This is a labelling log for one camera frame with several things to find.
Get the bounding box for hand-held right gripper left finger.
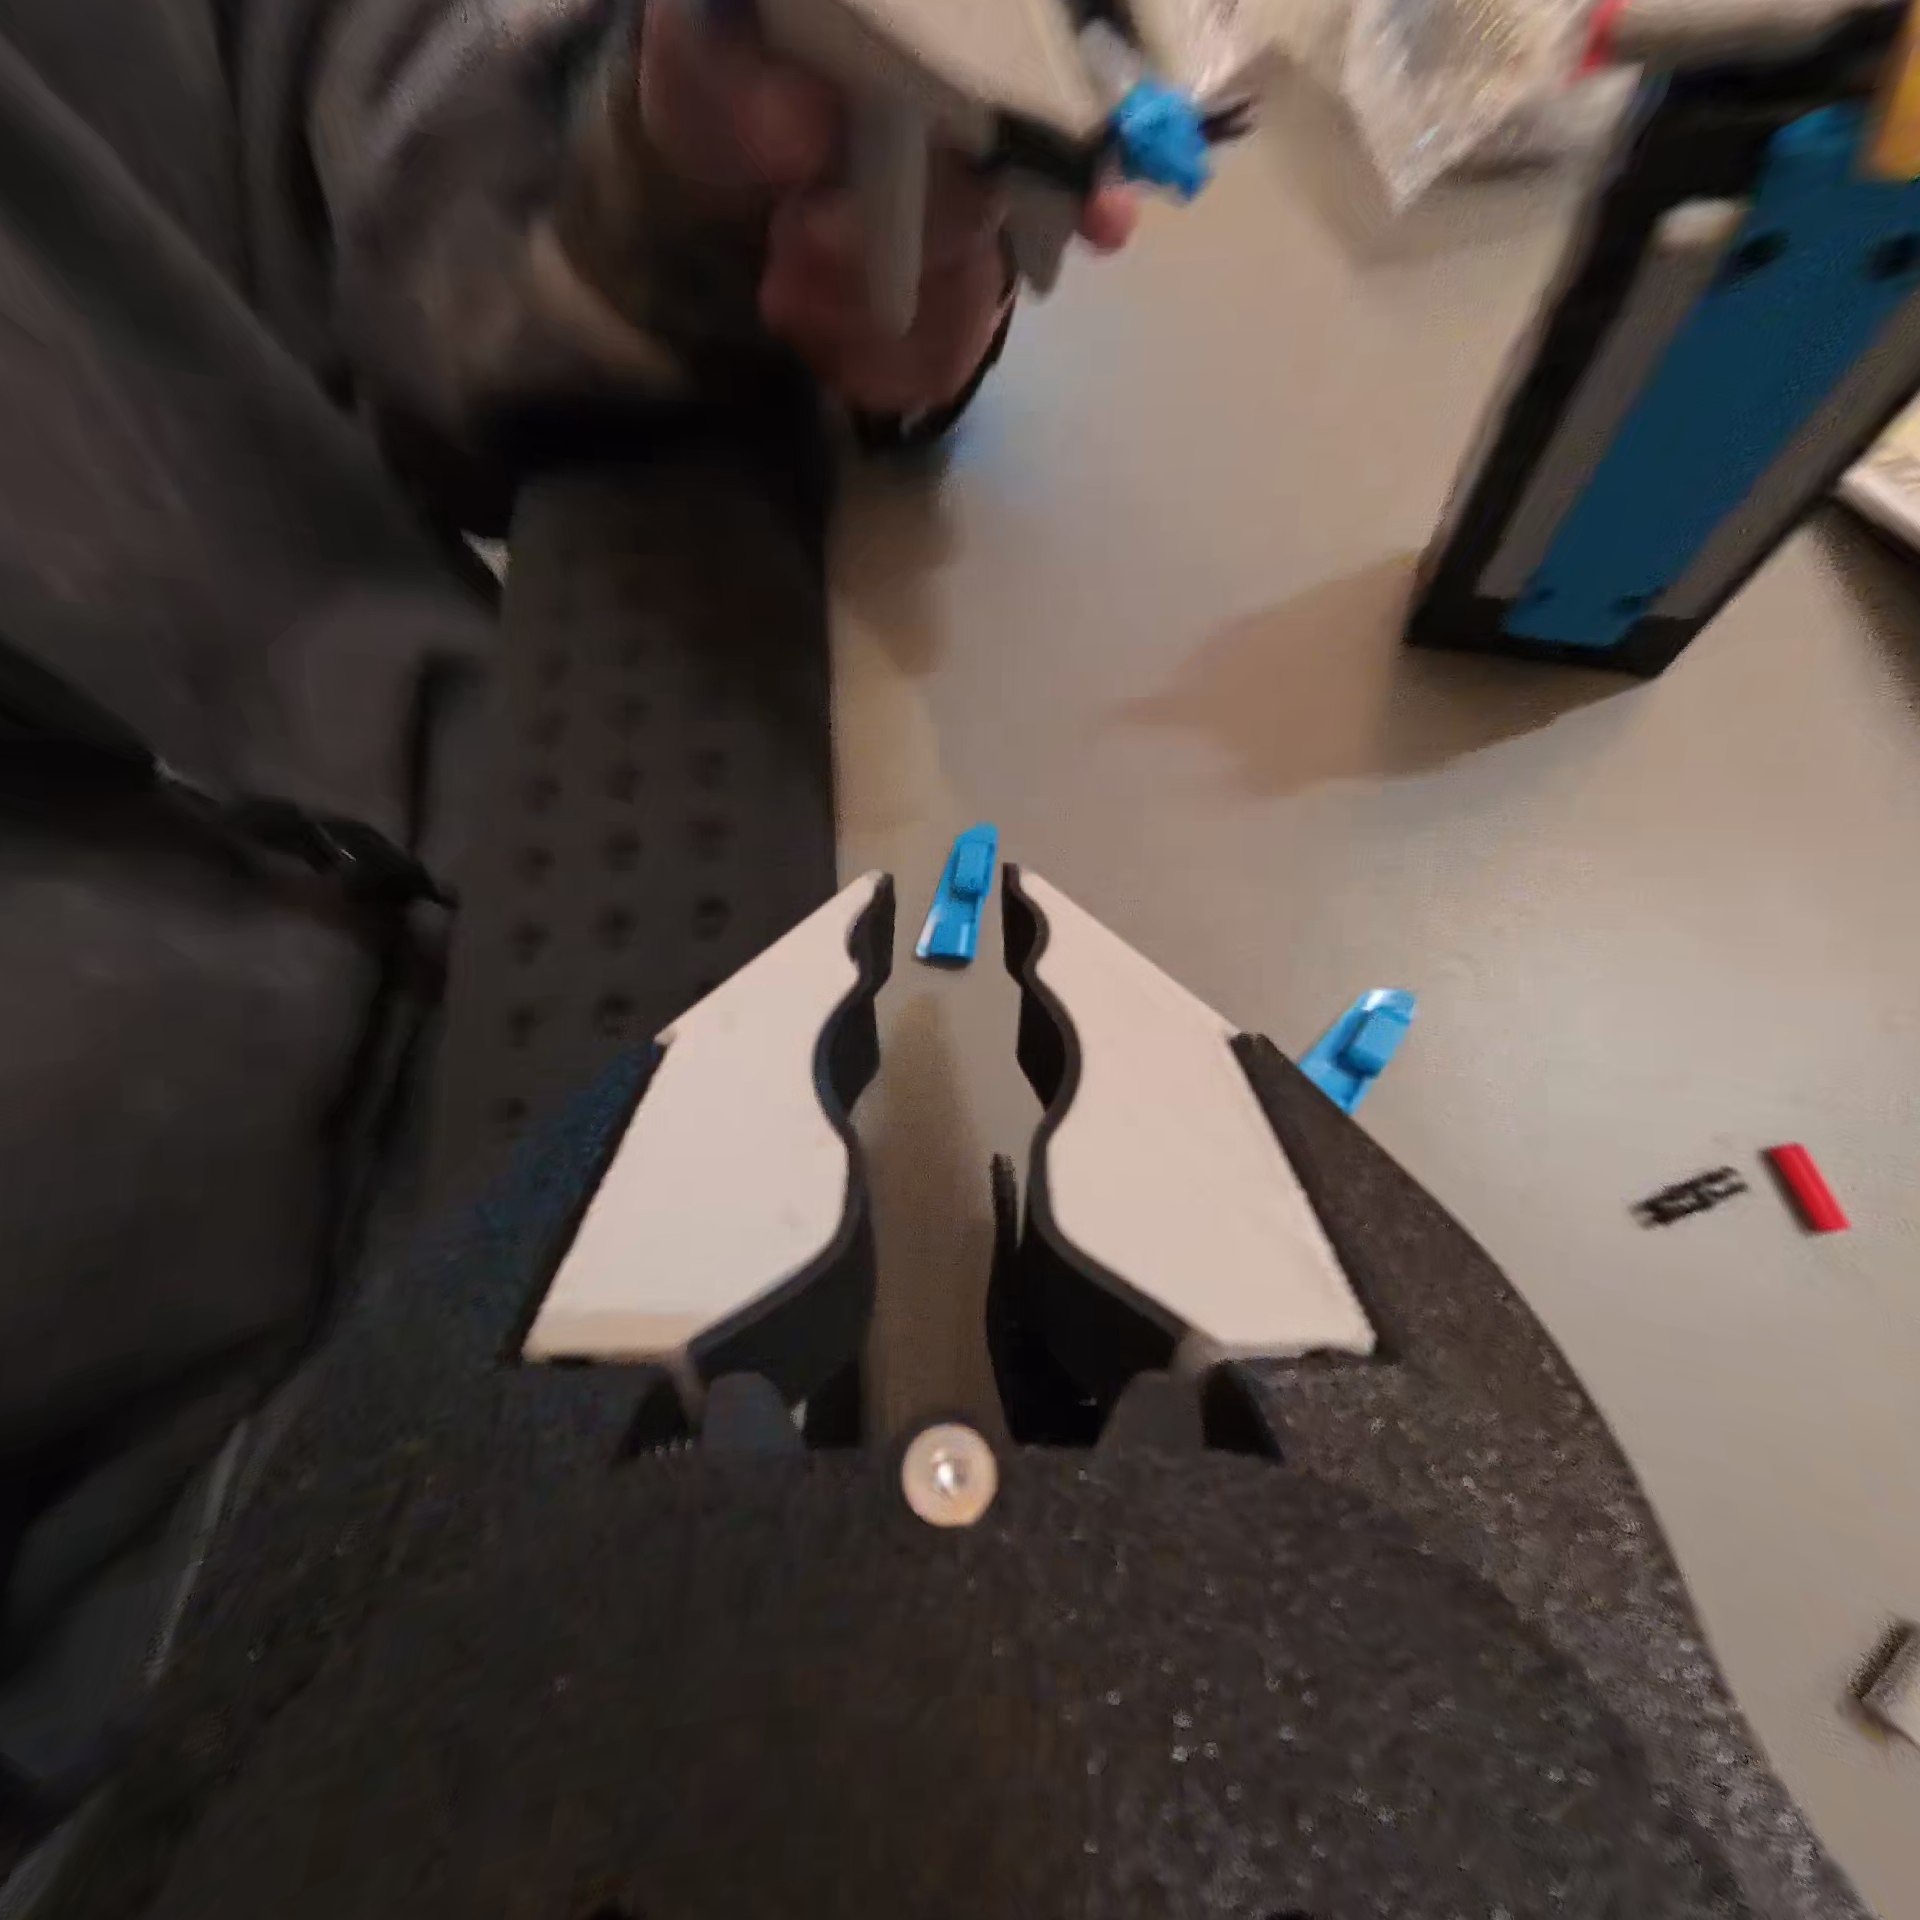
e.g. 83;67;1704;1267
520;870;904;1413

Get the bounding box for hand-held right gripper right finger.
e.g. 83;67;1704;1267
986;864;1384;1413

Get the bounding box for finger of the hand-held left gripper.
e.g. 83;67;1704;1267
753;0;1144;153

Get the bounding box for blue grey axle assembly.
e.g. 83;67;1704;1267
1105;80;1221;212

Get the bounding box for blue curved brick panel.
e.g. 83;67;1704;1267
913;829;1011;971
1293;988;1423;1116

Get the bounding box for person's left forearm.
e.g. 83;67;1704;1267
303;0;753;528

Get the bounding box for grey desk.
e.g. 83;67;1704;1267
826;91;1920;1920

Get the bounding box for person's left hand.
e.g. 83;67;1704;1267
641;36;1147;428

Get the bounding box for black perforated panel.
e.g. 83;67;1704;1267
420;450;848;1233

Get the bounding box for clear plastic bag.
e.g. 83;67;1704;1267
1156;0;1637;206

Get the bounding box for black connector pin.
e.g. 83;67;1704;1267
1629;1165;1754;1234

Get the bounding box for red bush brick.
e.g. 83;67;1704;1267
1762;1138;1853;1240

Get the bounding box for black blue brick model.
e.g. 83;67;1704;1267
1407;0;1920;682

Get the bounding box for grey bush brick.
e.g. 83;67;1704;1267
1852;1620;1920;1749

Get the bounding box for instruction booklet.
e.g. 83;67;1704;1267
1837;385;1920;557

